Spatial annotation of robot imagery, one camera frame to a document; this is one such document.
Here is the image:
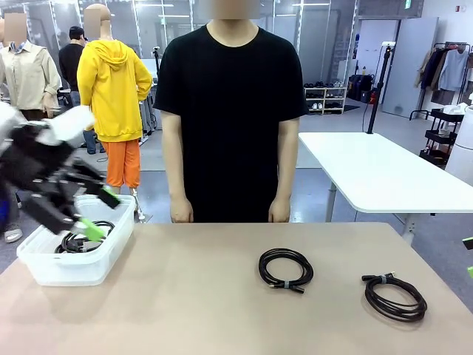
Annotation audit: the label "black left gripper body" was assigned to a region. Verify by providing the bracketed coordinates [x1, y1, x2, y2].
[0, 124, 81, 197]

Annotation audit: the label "black power cable Schuko plug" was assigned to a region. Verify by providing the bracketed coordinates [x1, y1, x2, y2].
[58, 220, 116, 255]

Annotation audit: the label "dark cable with metal plug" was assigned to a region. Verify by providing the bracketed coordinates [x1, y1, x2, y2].
[361, 272, 429, 322]

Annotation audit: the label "thin black cable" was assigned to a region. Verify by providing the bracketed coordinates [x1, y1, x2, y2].
[257, 247, 315, 295]

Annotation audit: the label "person's left forearm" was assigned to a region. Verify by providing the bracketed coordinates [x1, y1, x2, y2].
[273, 147, 299, 203]

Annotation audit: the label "person's right forearm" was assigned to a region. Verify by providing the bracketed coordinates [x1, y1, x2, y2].
[164, 147, 191, 203]

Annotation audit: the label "person's right hand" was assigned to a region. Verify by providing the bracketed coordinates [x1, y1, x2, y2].
[170, 199, 194, 224]

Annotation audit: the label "person's left hand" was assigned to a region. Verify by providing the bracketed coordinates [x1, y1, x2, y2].
[268, 199, 291, 223]

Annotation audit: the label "translucent plastic storage bin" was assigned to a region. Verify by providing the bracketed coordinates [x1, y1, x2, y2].
[16, 194, 136, 288]

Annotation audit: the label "mannequin in beige shirt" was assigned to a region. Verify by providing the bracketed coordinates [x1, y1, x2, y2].
[0, 10, 62, 112]

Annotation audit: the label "mannequin in yellow hoodie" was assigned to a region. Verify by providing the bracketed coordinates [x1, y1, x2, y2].
[76, 3, 154, 223]

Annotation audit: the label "bystander in black cap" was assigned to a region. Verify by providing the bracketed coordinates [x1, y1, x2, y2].
[58, 25, 106, 155]

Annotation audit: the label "large white table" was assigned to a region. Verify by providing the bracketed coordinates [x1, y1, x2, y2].
[298, 132, 473, 241]

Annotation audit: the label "black utility cart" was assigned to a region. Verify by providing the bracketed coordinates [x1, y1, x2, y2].
[419, 106, 466, 168]

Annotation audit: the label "person in black T-shirt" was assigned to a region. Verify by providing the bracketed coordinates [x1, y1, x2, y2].
[153, 0, 310, 223]

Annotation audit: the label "black clothes rack with garments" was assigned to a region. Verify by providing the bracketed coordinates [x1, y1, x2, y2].
[409, 41, 473, 121]

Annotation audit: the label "tall black light stand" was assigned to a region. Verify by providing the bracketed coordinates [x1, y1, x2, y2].
[367, 41, 395, 135]

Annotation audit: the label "grey partition panel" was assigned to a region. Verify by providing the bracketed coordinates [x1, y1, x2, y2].
[380, 17, 440, 119]

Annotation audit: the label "black bags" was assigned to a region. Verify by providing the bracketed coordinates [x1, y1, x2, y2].
[347, 73, 374, 104]

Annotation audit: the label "wooden shoe rack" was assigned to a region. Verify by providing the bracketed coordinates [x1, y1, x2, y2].
[303, 81, 348, 115]

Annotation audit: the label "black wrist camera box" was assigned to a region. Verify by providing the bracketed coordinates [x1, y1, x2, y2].
[20, 192, 81, 237]

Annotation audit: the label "black camera tripod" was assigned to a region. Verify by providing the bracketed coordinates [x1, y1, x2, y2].
[151, 46, 163, 108]

